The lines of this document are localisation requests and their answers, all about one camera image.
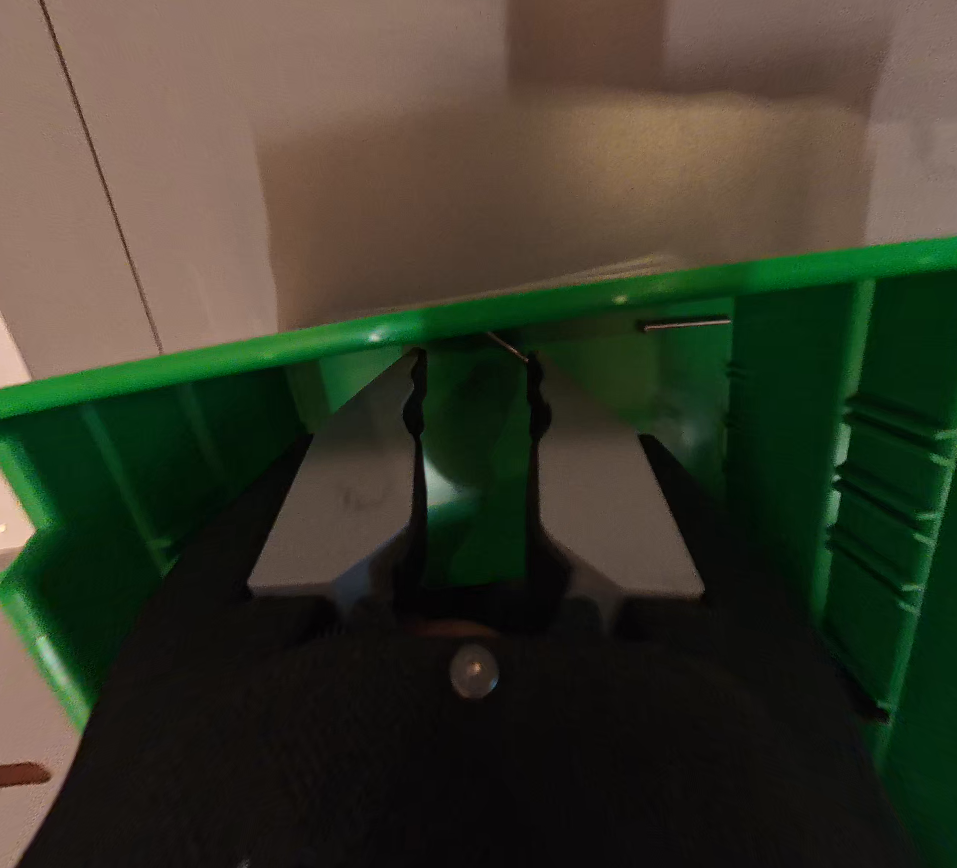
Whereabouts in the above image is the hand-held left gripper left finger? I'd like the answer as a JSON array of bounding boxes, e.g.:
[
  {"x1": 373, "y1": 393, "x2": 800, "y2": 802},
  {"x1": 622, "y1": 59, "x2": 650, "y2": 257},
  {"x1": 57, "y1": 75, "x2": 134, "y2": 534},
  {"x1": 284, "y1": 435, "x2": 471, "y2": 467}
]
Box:
[{"x1": 247, "y1": 348, "x2": 431, "y2": 612}]

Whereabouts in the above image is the green plastic bin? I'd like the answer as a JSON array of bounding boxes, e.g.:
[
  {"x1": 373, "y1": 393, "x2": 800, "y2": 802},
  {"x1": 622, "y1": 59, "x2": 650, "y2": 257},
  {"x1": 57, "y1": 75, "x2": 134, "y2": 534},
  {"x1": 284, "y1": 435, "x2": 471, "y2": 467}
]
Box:
[{"x1": 0, "y1": 236, "x2": 957, "y2": 868}]

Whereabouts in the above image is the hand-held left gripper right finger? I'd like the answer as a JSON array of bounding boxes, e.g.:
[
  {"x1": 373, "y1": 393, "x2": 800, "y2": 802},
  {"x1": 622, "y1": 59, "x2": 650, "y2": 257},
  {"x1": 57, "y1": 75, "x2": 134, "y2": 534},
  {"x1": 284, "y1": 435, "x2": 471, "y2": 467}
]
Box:
[{"x1": 523, "y1": 352, "x2": 706, "y2": 609}]

